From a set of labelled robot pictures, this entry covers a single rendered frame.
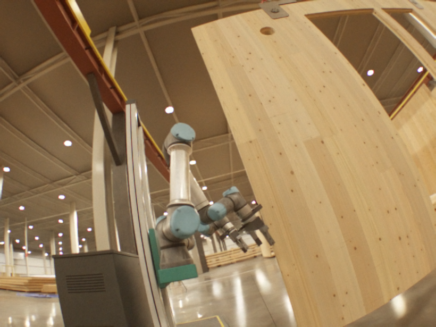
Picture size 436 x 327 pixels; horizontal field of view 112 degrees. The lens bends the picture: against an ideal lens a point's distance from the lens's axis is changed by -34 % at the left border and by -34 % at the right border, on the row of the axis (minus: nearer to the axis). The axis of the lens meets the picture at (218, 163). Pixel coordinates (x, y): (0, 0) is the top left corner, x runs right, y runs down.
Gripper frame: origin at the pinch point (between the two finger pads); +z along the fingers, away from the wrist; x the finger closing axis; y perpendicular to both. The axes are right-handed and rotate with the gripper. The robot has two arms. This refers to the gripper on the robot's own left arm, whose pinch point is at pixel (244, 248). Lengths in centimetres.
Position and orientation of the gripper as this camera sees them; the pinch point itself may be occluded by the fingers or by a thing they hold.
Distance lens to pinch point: 152.1
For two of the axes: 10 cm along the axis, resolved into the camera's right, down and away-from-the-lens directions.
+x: 0.4, 5.2, 8.5
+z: 6.0, 6.7, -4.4
